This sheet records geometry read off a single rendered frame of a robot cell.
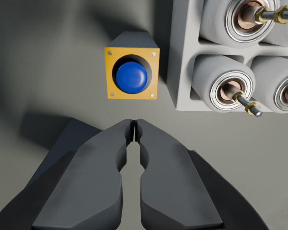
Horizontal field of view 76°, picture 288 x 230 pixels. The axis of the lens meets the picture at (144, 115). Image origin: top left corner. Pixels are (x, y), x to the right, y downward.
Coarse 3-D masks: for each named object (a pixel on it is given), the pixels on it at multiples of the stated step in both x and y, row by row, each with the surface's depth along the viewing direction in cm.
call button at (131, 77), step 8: (128, 64) 22; (136, 64) 23; (120, 72) 23; (128, 72) 23; (136, 72) 23; (144, 72) 23; (120, 80) 23; (128, 80) 23; (136, 80) 23; (144, 80) 23; (128, 88) 24; (136, 88) 24
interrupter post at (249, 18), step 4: (248, 8) 27; (252, 8) 26; (256, 8) 25; (260, 8) 24; (244, 12) 27; (248, 12) 26; (252, 12) 25; (244, 16) 27; (248, 16) 26; (252, 16) 25; (244, 20) 27; (248, 20) 26; (252, 20) 25; (256, 24) 25; (260, 24) 25
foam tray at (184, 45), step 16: (176, 0) 43; (192, 0) 32; (176, 16) 43; (192, 16) 34; (176, 32) 43; (192, 32) 35; (176, 48) 42; (192, 48) 36; (208, 48) 36; (224, 48) 36; (256, 48) 36; (272, 48) 36; (176, 64) 42; (192, 64) 38; (176, 80) 42; (176, 96) 42; (192, 96) 44
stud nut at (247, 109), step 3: (252, 102) 26; (255, 102) 26; (246, 105) 26; (249, 105) 26; (252, 105) 26; (255, 105) 26; (258, 105) 26; (246, 108) 26; (249, 108) 26; (258, 108) 26; (246, 111) 26; (249, 111) 26; (249, 114) 26; (252, 114) 26
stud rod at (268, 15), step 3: (264, 12) 24; (267, 12) 23; (270, 12) 22; (273, 12) 22; (285, 12) 20; (261, 15) 24; (264, 15) 23; (267, 15) 23; (270, 15) 22; (282, 15) 20; (285, 15) 20; (264, 18) 24; (267, 18) 23; (270, 18) 23; (282, 18) 21; (285, 18) 20
